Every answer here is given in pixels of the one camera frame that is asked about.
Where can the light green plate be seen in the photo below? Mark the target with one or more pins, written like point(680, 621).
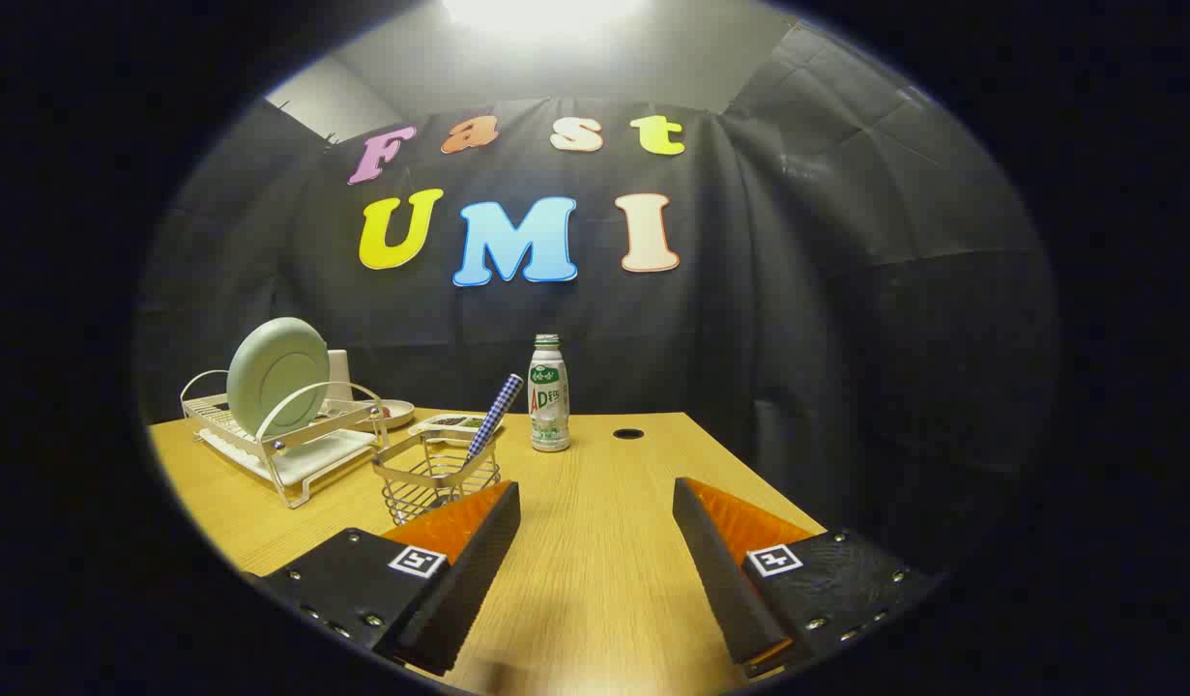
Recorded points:
point(277, 372)

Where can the ceiling light panel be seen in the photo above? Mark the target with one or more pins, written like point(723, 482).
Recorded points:
point(546, 12)

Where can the small round pale plate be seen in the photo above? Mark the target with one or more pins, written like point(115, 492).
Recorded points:
point(398, 414)

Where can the white toaster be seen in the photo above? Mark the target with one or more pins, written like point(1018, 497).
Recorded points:
point(339, 377)

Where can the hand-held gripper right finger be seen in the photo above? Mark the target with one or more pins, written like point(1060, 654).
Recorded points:
point(720, 590)

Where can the white divided dish with beans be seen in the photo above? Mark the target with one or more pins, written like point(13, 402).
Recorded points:
point(449, 422)

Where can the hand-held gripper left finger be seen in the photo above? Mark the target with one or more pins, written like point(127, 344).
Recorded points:
point(469, 590)

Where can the black backdrop cloth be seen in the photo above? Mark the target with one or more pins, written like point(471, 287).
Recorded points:
point(798, 338)

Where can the white drink bottle green label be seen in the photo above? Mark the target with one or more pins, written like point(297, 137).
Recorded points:
point(549, 406)

